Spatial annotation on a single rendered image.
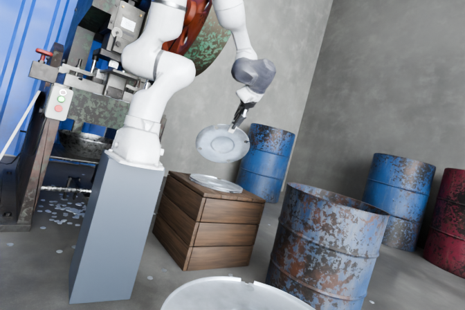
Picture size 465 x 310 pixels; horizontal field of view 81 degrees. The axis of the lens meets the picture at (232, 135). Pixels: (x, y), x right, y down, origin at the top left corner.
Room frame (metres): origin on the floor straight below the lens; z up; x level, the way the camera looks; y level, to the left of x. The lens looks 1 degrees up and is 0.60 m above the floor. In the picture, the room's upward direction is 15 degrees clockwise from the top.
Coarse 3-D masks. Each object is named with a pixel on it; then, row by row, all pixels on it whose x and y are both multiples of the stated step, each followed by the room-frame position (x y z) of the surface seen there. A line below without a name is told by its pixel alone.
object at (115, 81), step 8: (104, 72) 1.41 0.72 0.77; (112, 72) 1.33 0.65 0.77; (120, 72) 1.31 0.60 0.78; (104, 80) 1.42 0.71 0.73; (112, 80) 1.40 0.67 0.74; (120, 80) 1.43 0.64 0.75; (128, 80) 1.50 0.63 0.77; (136, 80) 1.40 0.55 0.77; (104, 88) 1.39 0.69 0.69; (112, 88) 1.41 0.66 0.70; (120, 88) 1.43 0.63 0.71; (112, 96) 1.42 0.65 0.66; (120, 96) 1.43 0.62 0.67
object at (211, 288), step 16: (192, 288) 0.45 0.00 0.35; (208, 288) 0.46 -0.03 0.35; (224, 288) 0.48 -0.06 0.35; (240, 288) 0.49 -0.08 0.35; (256, 288) 0.50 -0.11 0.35; (272, 288) 0.51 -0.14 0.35; (176, 304) 0.40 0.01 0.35; (192, 304) 0.41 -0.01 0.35; (208, 304) 0.42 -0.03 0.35; (224, 304) 0.43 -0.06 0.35; (240, 304) 0.44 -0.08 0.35; (256, 304) 0.45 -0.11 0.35; (272, 304) 0.46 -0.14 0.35; (288, 304) 0.48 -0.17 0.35; (304, 304) 0.49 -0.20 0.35
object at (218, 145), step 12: (204, 132) 1.40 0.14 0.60; (216, 132) 1.39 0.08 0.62; (228, 132) 1.39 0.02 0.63; (240, 132) 1.39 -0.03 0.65; (204, 144) 1.46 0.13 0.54; (216, 144) 1.46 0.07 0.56; (228, 144) 1.46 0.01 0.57; (240, 144) 1.45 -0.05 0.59; (204, 156) 1.53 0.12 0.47; (216, 156) 1.52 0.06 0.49; (228, 156) 1.52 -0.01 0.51; (240, 156) 1.52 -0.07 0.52
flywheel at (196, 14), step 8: (192, 0) 1.79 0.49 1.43; (200, 0) 1.71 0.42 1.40; (208, 0) 1.68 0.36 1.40; (192, 8) 1.72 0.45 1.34; (200, 8) 1.69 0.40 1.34; (208, 8) 1.53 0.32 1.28; (192, 16) 1.73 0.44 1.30; (200, 16) 1.67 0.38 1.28; (184, 24) 1.78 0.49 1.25; (192, 24) 1.72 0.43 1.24; (200, 24) 1.64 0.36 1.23; (184, 32) 1.79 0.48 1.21; (192, 32) 1.70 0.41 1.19; (176, 40) 1.85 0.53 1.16; (184, 40) 1.83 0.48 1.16; (192, 40) 1.60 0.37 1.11; (168, 48) 1.93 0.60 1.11; (176, 48) 1.82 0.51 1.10; (184, 48) 1.66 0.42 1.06
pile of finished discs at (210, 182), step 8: (192, 176) 1.44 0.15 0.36; (200, 176) 1.51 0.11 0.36; (208, 176) 1.59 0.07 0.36; (200, 184) 1.33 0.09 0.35; (208, 184) 1.31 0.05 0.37; (216, 184) 1.39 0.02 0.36; (224, 184) 1.44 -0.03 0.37; (232, 184) 1.55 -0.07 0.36; (232, 192) 1.35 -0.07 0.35; (240, 192) 1.40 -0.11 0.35
